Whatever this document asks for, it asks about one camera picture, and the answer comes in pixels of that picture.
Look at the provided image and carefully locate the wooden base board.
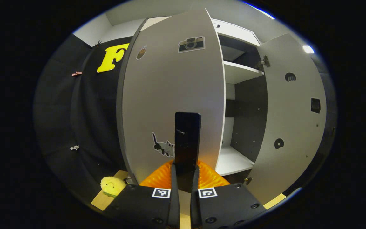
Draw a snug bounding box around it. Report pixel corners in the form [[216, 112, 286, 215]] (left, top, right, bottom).
[[91, 170, 287, 229]]

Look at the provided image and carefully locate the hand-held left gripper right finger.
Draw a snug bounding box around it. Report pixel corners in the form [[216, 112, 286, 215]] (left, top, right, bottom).
[[190, 160, 268, 229]]

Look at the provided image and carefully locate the grey cabinet door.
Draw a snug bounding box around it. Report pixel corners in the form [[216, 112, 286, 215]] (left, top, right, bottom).
[[116, 8, 227, 194], [246, 33, 327, 205]]

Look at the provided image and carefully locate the yellow plush toy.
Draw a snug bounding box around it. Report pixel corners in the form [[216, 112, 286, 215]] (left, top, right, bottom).
[[100, 177, 128, 198]]

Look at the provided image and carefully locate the white cabinet shelf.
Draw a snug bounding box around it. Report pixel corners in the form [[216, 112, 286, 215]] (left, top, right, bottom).
[[224, 60, 265, 85], [215, 146, 255, 176]]

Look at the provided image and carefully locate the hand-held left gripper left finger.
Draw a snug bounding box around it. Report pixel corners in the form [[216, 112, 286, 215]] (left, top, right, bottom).
[[105, 159, 181, 229]]

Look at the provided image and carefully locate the long ceiling light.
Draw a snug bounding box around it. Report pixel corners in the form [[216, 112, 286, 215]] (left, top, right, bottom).
[[242, 1, 275, 20]]

